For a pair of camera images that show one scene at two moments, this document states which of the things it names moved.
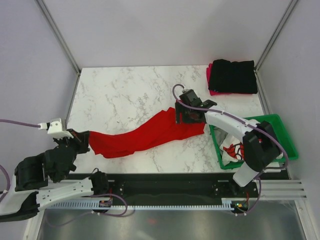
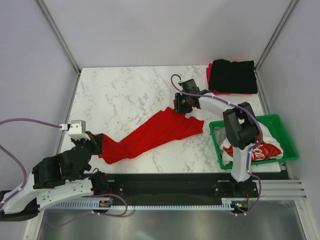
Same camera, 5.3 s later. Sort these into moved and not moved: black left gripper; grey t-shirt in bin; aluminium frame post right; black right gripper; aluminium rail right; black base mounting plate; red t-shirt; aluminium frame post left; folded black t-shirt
Moved: red t-shirt; black left gripper; black right gripper
Not moved: aluminium rail right; aluminium frame post left; folded black t-shirt; aluminium frame post right; grey t-shirt in bin; black base mounting plate
